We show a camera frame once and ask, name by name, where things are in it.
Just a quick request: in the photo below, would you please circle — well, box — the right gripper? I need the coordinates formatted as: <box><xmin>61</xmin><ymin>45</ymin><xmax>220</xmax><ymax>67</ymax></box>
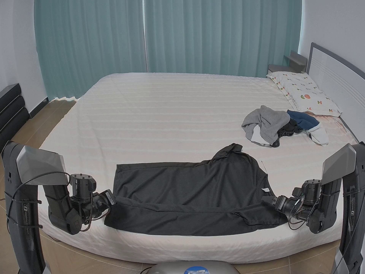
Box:
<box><xmin>261</xmin><ymin>196</ymin><xmax>306</xmax><ymax>221</ymax></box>

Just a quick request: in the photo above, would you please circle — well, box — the bed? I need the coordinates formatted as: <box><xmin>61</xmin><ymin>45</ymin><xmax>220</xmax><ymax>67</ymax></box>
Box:
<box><xmin>38</xmin><ymin>42</ymin><xmax>365</xmax><ymax>263</ymax></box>

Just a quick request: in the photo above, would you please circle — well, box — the blue-green curtain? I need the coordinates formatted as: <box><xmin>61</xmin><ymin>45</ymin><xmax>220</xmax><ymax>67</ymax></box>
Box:
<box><xmin>145</xmin><ymin>0</ymin><xmax>303</xmax><ymax>79</ymax></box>
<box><xmin>34</xmin><ymin>0</ymin><xmax>148</xmax><ymax>100</ymax></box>

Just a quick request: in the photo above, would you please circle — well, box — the pile of clothes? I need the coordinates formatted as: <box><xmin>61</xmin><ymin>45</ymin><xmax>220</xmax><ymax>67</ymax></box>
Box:
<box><xmin>241</xmin><ymin>105</ymin><xmax>329</xmax><ymax>148</ymax></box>

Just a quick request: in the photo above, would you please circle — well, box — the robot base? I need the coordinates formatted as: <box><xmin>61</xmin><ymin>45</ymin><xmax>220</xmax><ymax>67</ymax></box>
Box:
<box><xmin>148</xmin><ymin>261</ymin><xmax>239</xmax><ymax>274</ymax></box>

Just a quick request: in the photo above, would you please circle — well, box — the black chest of drawers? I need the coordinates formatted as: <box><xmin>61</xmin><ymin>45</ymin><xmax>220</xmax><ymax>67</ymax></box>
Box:
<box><xmin>0</xmin><ymin>84</ymin><xmax>30</xmax><ymax>151</ymax></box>

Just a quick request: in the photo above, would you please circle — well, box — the grey bedside table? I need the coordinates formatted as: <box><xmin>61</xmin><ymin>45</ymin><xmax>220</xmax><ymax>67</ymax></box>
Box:
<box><xmin>268</xmin><ymin>50</ymin><xmax>308</xmax><ymax>73</ymax></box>

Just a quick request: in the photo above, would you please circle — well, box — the black T-shirt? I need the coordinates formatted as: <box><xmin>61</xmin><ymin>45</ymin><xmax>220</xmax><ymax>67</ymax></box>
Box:
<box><xmin>104</xmin><ymin>143</ymin><xmax>288</xmax><ymax>236</ymax></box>

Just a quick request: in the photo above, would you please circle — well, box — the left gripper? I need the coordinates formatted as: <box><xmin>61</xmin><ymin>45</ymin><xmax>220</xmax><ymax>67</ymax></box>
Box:
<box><xmin>93</xmin><ymin>190</ymin><xmax>115</xmax><ymax>219</ymax></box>

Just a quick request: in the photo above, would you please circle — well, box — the white printed pillow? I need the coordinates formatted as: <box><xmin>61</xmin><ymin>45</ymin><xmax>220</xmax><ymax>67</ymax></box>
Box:
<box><xmin>266</xmin><ymin>71</ymin><xmax>343</xmax><ymax>117</ymax></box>

